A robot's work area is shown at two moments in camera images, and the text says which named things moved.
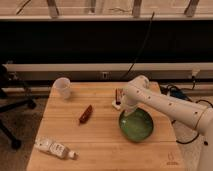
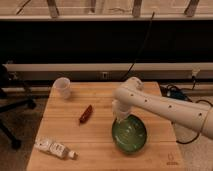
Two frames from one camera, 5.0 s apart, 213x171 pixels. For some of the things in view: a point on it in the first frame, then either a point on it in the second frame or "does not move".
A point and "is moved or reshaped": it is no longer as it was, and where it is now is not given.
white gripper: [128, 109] -> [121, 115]
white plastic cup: [61, 88] does not move
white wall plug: [195, 72] does not move
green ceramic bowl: [137, 126] is moved or reshaped
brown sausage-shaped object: [86, 114] does not move
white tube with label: [54, 148] does not move
